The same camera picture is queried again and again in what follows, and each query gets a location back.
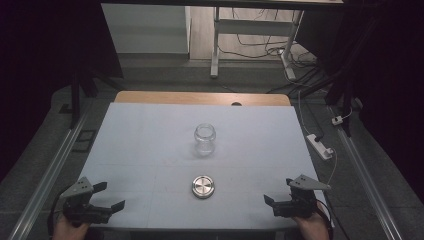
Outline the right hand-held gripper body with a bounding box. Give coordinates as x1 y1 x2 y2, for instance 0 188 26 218
272 174 332 220

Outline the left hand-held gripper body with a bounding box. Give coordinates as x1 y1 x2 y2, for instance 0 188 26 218
59 176 113 225

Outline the round silver metal lid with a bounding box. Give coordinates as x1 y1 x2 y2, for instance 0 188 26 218
191 175 216 200

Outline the clear glass jar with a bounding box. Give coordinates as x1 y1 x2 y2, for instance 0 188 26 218
193 122 217 158

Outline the person's left hand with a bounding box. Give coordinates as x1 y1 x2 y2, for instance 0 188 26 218
51 214 92 240

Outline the person's right hand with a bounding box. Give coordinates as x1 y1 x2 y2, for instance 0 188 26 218
293 203 332 240

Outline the white power strip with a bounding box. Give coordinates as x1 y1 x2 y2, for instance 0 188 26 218
305 133 334 162

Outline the white table cover sheet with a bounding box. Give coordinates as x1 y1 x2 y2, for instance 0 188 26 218
77 102 329 231

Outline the black metal stand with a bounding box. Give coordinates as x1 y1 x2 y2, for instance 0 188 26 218
59 68 125 130

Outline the wooden table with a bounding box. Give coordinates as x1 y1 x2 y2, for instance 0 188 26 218
114 90 292 107

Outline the dark curtain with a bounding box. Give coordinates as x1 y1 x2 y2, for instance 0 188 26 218
0 0 124 183
294 0 424 204

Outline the white cabinet panel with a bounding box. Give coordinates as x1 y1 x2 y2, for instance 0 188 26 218
101 3 192 55

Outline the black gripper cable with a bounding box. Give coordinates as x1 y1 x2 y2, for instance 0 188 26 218
47 190 69 238
315 199 352 240

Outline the metal floor rail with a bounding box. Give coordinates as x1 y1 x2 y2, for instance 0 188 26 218
8 111 89 240
336 128 405 240

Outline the black rectangular floor frame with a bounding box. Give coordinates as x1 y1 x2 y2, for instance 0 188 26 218
71 129 98 154

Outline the tangle of dark floor cables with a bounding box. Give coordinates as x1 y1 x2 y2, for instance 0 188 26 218
218 8 326 95

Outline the white desk frame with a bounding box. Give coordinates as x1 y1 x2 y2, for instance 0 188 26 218
209 6 305 81

